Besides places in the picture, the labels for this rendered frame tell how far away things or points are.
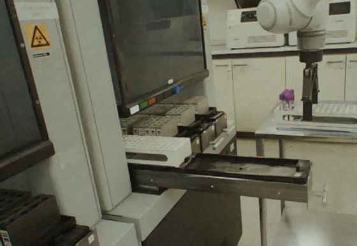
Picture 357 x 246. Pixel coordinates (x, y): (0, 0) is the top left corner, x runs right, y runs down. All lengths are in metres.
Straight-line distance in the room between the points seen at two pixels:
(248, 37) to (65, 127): 2.58
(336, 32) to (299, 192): 2.38
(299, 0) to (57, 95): 0.63
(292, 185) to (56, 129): 0.55
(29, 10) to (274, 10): 0.56
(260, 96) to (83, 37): 2.56
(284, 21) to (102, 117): 0.53
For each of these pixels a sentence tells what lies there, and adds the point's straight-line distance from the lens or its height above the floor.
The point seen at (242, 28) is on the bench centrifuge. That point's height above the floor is 1.09.
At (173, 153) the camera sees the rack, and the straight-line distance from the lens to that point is 0.93.
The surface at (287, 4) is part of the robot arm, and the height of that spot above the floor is 1.22.
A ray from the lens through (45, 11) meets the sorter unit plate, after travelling 0.79.
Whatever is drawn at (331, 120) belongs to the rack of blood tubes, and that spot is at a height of 0.83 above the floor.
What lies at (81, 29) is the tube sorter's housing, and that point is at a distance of 0.85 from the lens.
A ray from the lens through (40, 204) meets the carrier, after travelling 0.76.
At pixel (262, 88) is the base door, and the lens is 3.24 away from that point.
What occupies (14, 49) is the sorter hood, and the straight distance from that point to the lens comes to 0.71.
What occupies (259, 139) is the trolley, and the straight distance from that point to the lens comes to 1.15.
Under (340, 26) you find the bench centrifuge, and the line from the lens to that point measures 3.10.
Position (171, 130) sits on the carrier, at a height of 0.85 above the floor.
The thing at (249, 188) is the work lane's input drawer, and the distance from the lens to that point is 0.87.
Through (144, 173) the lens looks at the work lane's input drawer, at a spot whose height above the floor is 0.80.
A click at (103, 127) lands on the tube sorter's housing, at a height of 0.96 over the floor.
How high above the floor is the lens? 1.20
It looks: 18 degrees down
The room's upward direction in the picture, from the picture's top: 5 degrees counter-clockwise
